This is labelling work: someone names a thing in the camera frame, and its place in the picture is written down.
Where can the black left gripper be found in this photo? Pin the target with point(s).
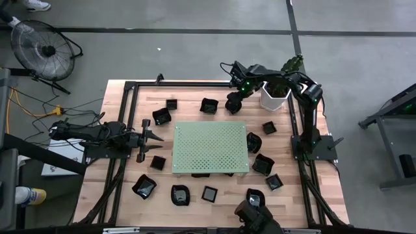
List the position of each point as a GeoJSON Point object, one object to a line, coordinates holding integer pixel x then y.
{"type": "Point", "coordinates": [145, 143]}

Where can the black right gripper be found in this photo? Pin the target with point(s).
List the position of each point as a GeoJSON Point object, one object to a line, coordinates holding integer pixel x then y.
{"type": "Point", "coordinates": [234, 103]}

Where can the small black square plate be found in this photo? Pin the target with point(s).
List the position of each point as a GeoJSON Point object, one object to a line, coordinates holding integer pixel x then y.
{"type": "Point", "coordinates": [171, 104]}
{"type": "Point", "coordinates": [274, 182]}
{"type": "Point", "coordinates": [209, 194]}
{"type": "Point", "coordinates": [269, 127]}
{"type": "Point", "coordinates": [158, 162]}

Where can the black wavy square plate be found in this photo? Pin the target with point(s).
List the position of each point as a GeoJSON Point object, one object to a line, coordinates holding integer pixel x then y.
{"type": "Point", "coordinates": [144, 186]}
{"type": "Point", "coordinates": [263, 164]}
{"type": "Point", "coordinates": [200, 175]}
{"type": "Point", "coordinates": [209, 105]}
{"type": "Point", "coordinates": [161, 116]}

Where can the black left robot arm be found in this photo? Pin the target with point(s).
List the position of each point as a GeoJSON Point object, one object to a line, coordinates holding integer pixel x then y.
{"type": "Point", "coordinates": [81, 133]}

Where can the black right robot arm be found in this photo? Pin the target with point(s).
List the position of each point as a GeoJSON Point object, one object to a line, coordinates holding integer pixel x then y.
{"type": "Point", "coordinates": [310, 120]}

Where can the white hexagonal plant pot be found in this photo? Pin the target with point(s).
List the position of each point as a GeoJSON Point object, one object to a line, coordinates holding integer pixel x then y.
{"type": "Point", "coordinates": [268, 102]}

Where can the green perforated metal shelf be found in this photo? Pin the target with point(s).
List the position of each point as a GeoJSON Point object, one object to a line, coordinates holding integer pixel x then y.
{"type": "Point", "coordinates": [211, 148]}

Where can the green cactus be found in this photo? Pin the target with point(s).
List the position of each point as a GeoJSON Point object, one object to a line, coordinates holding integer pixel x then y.
{"type": "Point", "coordinates": [294, 61]}

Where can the white printed box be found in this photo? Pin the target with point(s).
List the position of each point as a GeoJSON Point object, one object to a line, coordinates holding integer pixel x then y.
{"type": "Point", "coordinates": [61, 162]}

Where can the black base lever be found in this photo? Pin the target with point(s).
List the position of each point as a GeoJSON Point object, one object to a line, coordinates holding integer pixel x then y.
{"type": "Point", "coordinates": [336, 143]}

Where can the black diagonal beam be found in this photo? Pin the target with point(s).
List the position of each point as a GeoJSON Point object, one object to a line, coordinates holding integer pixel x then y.
{"type": "Point", "coordinates": [39, 152]}

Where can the white and yellow canister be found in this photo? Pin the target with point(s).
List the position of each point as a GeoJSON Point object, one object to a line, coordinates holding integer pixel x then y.
{"type": "Point", "coordinates": [31, 196]}

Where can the black floor fan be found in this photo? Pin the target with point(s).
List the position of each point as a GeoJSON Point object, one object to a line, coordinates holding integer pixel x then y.
{"type": "Point", "coordinates": [48, 51]}

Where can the grey metal cabinet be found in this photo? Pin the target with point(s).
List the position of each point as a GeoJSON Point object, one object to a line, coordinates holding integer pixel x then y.
{"type": "Point", "coordinates": [8, 182]}

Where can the person's foot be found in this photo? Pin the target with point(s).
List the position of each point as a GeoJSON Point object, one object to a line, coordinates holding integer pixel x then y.
{"type": "Point", "coordinates": [37, 5]}
{"type": "Point", "coordinates": [14, 22]}

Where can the black cylinder object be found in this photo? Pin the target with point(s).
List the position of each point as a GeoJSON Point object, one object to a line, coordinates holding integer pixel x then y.
{"type": "Point", "coordinates": [408, 165]}

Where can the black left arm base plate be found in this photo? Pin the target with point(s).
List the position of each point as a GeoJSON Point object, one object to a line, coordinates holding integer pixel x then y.
{"type": "Point", "coordinates": [97, 153]}

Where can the black frame clamp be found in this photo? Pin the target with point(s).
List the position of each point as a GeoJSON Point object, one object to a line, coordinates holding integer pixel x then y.
{"type": "Point", "coordinates": [159, 78]}

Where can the silver metal bracket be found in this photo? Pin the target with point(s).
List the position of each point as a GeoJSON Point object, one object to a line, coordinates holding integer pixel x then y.
{"type": "Point", "coordinates": [302, 231]}
{"type": "Point", "coordinates": [121, 230]}

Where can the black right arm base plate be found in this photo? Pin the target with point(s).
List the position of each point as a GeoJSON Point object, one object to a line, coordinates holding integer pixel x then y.
{"type": "Point", "coordinates": [325, 151]}

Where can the grey metal workstation frame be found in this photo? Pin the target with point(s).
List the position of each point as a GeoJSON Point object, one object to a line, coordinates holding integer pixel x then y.
{"type": "Point", "coordinates": [386, 149]}

